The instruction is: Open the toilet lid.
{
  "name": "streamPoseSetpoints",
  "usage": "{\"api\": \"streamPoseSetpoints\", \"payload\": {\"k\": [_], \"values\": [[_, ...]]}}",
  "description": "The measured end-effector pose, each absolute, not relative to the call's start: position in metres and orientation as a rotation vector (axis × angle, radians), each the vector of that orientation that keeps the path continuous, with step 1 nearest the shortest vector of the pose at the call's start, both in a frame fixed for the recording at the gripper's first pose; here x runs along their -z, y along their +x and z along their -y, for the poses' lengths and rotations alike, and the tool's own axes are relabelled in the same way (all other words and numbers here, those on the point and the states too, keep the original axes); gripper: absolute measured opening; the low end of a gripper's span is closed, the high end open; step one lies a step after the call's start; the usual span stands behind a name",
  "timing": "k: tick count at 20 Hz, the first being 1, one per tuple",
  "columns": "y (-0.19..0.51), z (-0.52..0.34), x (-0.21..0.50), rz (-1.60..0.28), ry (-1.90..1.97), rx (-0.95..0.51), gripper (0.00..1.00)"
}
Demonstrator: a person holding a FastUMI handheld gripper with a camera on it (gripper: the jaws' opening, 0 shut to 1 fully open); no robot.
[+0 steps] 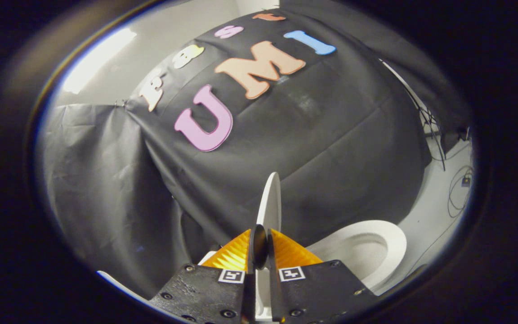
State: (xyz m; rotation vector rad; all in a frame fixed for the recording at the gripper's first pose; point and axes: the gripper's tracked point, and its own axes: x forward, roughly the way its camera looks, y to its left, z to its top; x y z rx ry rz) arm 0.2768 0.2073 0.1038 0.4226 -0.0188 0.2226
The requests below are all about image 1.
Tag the white toilet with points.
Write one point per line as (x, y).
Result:
(389, 243)

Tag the black tripod stand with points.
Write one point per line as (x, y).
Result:
(430, 121)

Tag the small dark floor device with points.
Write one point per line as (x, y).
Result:
(466, 182)

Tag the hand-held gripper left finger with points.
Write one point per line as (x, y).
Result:
(205, 292)

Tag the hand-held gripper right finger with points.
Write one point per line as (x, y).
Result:
(317, 292)

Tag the white toilet lid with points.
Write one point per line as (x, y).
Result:
(271, 202)

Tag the black backdrop cloth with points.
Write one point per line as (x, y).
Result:
(331, 135)

